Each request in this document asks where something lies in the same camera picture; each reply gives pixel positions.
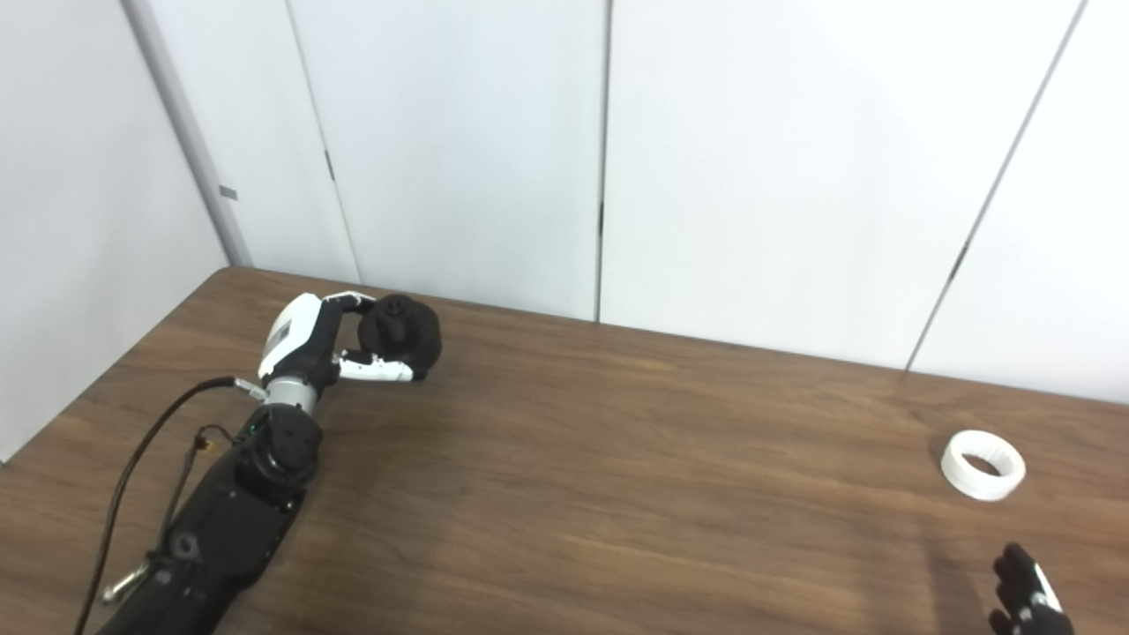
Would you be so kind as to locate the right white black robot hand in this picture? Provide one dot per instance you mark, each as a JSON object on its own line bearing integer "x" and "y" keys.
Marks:
{"x": 1028, "y": 591}

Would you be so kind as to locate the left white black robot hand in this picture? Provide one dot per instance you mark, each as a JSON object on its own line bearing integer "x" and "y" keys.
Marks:
{"x": 295, "y": 339}

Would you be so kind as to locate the round black stepped part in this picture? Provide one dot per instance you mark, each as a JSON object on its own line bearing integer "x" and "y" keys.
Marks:
{"x": 406, "y": 339}

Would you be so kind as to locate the grey wall corner post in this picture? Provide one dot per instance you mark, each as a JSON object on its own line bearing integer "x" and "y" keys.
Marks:
{"x": 185, "y": 132}

